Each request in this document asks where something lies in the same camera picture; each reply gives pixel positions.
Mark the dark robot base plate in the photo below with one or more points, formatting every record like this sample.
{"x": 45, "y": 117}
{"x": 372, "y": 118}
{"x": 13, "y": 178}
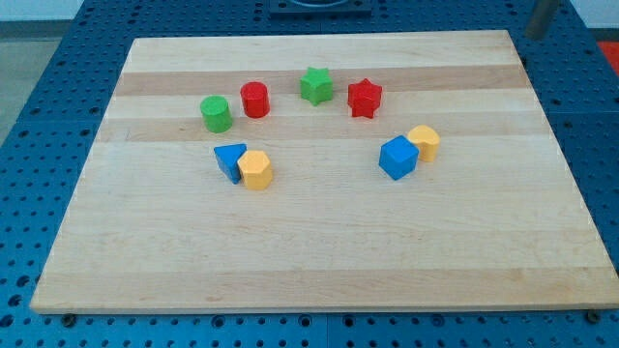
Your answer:
{"x": 319, "y": 7}

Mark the green cylinder block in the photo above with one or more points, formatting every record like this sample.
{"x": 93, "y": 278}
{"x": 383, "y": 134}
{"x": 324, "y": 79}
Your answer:
{"x": 216, "y": 114}

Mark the blue triangle block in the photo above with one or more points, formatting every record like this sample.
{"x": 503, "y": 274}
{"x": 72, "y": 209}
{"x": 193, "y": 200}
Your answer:
{"x": 227, "y": 157}

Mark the yellow hexagon block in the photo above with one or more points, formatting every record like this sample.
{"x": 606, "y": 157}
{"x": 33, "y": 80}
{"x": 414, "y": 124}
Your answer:
{"x": 256, "y": 169}

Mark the red star block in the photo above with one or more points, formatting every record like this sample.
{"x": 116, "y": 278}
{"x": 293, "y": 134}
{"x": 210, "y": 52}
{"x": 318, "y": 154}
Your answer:
{"x": 364, "y": 98}

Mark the yellow heart block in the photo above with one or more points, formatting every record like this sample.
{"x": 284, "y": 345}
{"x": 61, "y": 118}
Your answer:
{"x": 427, "y": 140}

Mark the red cylinder block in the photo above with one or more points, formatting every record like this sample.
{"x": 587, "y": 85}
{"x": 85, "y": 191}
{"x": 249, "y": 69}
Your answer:
{"x": 255, "y": 99}

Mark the blue cube block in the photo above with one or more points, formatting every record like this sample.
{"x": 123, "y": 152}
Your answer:
{"x": 398, "y": 157}

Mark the light wooden board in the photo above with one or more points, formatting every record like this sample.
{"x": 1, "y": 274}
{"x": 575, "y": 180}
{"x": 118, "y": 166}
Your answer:
{"x": 495, "y": 222}

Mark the green star block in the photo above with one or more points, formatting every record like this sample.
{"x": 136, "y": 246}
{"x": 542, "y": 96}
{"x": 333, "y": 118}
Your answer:
{"x": 316, "y": 86}

